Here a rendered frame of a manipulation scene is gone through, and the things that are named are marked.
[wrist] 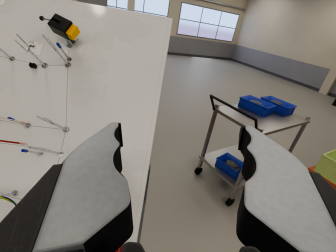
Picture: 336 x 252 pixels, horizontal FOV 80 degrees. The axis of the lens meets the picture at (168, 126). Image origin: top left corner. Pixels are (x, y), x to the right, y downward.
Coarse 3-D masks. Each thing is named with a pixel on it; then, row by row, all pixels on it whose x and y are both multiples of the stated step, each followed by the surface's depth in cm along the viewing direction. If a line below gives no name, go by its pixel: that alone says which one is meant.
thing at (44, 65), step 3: (18, 36) 52; (15, 39) 51; (21, 39) 53; (18, 42) 52; (24, 42) 54; (21, 45) 53; (27, 45) 56; (24, 48) 54; (27, 51) 56; (30, 51) 57; (33, 54) 58; (36, 57) 60; (39, 60) 61; (42, 63) 63; (45, 63) 65; (42, 66) 64; (45, 66) 64
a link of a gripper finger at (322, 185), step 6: (312, 174) 8; (318, 174) 8; (318, 180) 8; (324, 180) 8; (318, 186) 8; (324, 186) 8; (330, 186) 8; (324, 192) 7; (330, 192) 7; (324, 198) 7; (330, 198) 7; (330, 204) 7; (330, 210) 7
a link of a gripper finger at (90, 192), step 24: (96, 144) 10; (120, 144) 12; (72, 168) 8; (96, 168) 8; (120, 168) 10; (72, 192) 7; (96, 192) 7; (120, 192) 7; (48, 216) 6; (72, 216) 6; (96, 216) 6; (120, 216) 6; (48, 240) 6; (72, 240) 6; (96, 240) 6; (120, 240) 7
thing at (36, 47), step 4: (32, 40) 66; (28, 44) 66; (32, 44) 66; (36, 44) 66; (40, 44) 66; (32, 48) 66; (36, 48) 66; (40, 48) 66; (24, 52) 65; (28, 52) 65; (36, 52) 65; (40, 52) 65
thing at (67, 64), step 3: (45, 39) 53; (48, 39) 52; (48, 42) 54; (51, 42) 53; (51, 45) 56; (54, 45) 55; (54, 48) 57; (57, 51) 58; (60, 54) 59; (63, 60) 62; (66, 63) 64; (69, 63) 65; (66, 66) 65; (69, 66) 65
